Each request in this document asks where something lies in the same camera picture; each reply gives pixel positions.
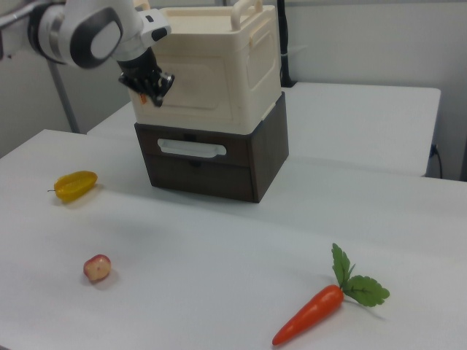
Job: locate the dark brown drawer unit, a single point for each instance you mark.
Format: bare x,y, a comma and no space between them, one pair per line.
233,171

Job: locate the cream cabinet door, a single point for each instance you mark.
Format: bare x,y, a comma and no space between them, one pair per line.
197,84

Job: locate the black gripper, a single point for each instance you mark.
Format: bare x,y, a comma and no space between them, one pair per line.
140,65

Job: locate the yellow toy starfruit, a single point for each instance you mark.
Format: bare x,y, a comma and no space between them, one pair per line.
74,186

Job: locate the grey metal post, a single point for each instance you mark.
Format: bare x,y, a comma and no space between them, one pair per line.
65,98

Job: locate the cream plastic cabinet box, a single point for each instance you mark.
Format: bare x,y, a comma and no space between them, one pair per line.
255,73

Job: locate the orange toy carrot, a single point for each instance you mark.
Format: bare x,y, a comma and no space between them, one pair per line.
313,313

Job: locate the red toy strawberry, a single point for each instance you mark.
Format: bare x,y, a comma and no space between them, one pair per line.
97,268

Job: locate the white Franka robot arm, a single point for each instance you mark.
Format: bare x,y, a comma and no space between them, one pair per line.
84,33

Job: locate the black camera stand pole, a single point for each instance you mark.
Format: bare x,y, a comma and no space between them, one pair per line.
286,43

